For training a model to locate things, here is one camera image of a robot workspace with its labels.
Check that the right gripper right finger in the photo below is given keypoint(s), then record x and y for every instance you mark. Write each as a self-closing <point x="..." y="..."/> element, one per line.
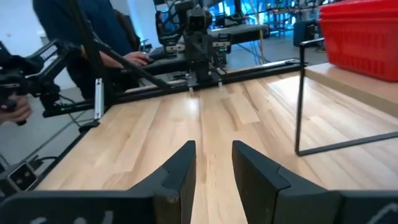
<point x="255" y="180"/>

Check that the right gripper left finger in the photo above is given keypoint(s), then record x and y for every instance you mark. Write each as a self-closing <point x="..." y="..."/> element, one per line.
<point x="177" y="180"/>

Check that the red plastic basket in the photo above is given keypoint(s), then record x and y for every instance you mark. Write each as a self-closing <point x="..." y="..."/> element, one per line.
<point x="357" y="49"/>
<point x="357" y="7"/>
<point x="357" y="15"/>

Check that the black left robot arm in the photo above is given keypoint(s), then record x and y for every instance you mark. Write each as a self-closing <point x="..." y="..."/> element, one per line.
<point x="199" y="62"/>

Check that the person's hand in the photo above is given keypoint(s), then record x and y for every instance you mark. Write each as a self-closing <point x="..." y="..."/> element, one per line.
<point x="136" y="58"/>
<point x="17" y="109"/>

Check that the black chair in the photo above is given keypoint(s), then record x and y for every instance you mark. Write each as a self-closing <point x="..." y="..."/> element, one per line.
<point x="306" y="31"/>

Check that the person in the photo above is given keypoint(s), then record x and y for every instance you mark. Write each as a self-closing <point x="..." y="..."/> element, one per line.
<point x="102" y="18"/>

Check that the black aluminium table frame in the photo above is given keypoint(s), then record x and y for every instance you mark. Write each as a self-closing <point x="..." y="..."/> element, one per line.
<point x="255" y="74"/>

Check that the silver aluminium bracket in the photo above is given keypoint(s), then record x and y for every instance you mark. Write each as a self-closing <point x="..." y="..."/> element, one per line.
<point x="99" y="99"/>

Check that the wooden shelf with black frame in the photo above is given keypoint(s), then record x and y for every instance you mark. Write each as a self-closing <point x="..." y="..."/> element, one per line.
<point x="357" y="90"/>

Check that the small black camera box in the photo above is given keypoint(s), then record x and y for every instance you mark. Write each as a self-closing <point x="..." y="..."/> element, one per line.
<point x="21" y="177"/>

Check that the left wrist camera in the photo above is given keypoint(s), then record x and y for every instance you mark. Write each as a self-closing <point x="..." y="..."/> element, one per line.
<point x="196" y="20"/>

